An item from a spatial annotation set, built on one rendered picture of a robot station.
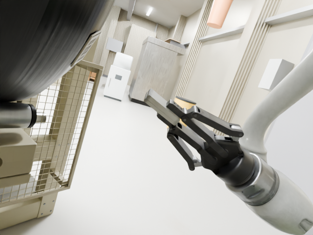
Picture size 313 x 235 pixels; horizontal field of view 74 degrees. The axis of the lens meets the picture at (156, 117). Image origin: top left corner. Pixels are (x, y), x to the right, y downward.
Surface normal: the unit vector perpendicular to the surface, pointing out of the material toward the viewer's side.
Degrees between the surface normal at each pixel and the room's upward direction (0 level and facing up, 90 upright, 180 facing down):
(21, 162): 90
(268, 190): 82
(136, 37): 90
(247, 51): 90
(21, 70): 131
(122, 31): 90
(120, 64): 71
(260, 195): 103
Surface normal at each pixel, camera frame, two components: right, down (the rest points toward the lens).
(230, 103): 0.17, 0.25
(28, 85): 0.28, 0.93
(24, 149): 0.75, 0.37
